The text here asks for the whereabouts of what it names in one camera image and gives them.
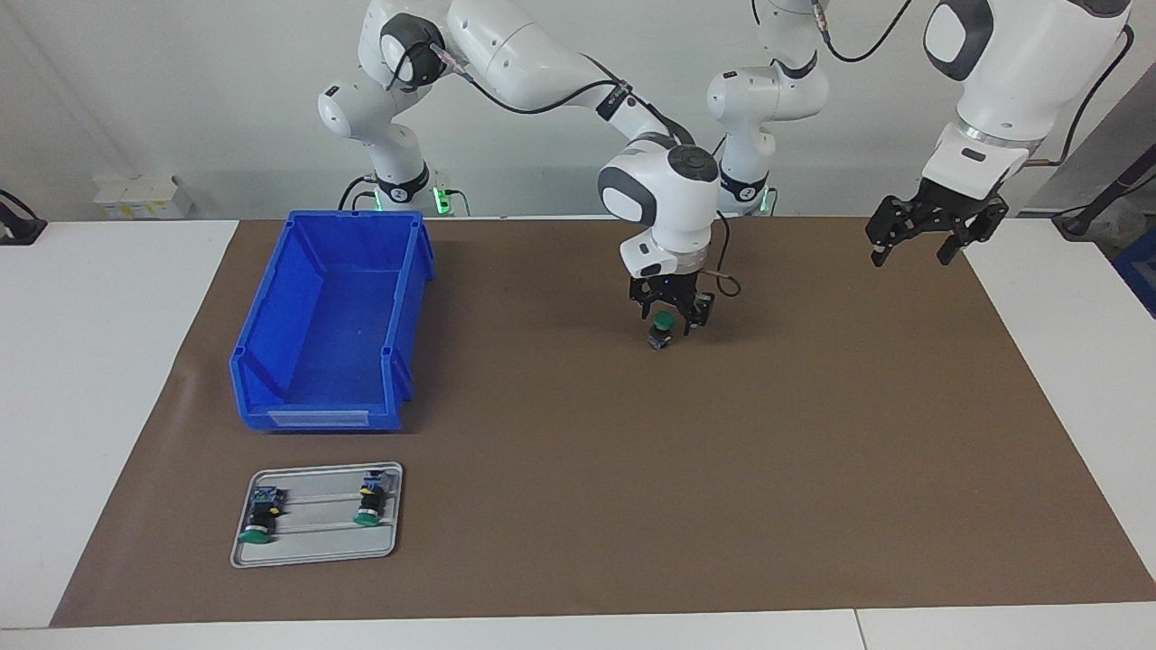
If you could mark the black stand pole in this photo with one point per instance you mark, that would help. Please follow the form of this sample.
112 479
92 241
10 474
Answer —
1106 199

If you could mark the black clamp mount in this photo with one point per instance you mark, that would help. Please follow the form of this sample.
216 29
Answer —
18 226

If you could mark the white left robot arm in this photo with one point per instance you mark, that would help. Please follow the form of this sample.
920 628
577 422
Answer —
1011 72

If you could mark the brown table mat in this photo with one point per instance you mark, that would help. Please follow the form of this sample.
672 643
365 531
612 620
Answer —
632 496

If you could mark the blue plastic storage bin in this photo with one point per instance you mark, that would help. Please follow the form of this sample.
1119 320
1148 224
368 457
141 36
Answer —
325 343

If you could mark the grey metal tray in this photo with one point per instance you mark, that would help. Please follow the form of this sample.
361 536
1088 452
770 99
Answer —
316 542

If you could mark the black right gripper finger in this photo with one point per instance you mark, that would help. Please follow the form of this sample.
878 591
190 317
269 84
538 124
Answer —
646 310
697 316

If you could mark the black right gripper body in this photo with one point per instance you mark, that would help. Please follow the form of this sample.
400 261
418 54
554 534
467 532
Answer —
668 287

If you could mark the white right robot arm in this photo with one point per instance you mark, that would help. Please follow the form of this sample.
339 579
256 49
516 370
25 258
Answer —
542 63

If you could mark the green push button switch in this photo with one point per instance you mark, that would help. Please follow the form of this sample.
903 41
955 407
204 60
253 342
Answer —
260 519
664 321
368 506

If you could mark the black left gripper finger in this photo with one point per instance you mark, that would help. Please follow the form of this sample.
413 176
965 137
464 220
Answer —
890 230
971 230

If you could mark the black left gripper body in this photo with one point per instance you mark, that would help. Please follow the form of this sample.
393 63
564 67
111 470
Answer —
948 203

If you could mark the blue crate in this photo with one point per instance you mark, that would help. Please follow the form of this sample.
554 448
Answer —
1140 271

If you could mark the white cardboard box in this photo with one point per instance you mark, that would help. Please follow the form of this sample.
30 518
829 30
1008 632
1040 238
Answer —
135 194

